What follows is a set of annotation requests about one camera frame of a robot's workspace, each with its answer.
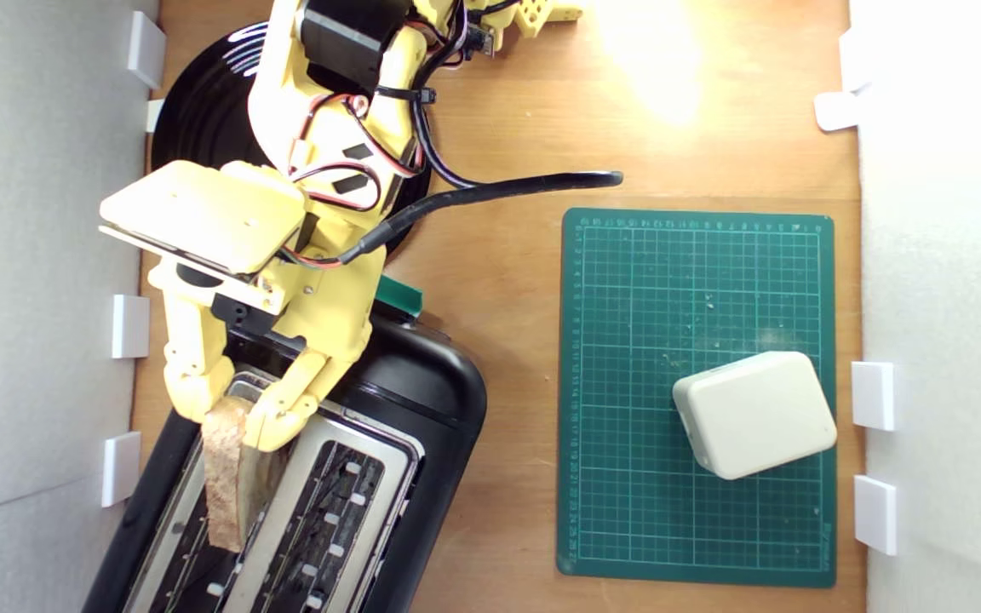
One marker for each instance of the brown bread slice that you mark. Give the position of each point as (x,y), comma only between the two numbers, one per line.
(222,485)

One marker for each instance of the green toaster lever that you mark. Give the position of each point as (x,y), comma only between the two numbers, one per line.
(401,295)

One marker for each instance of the black two-slot toaster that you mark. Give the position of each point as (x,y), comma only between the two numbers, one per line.
(422,400)

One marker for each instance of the black round plate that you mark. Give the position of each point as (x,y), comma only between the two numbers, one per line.
(201,128)

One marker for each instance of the green cutting mat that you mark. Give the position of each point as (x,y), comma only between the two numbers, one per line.
(627,511)

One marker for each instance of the white rounded block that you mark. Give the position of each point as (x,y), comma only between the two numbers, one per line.
(754,413)

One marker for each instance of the small white wall clip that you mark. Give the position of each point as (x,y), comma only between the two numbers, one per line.
(835,111)
(130,326)
(121,468)
(850,60)
(146,48)
(875,514)
(874,396)
(155,115)

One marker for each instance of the yellow-mounted gripper camera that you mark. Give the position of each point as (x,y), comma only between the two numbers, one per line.
(201,213)

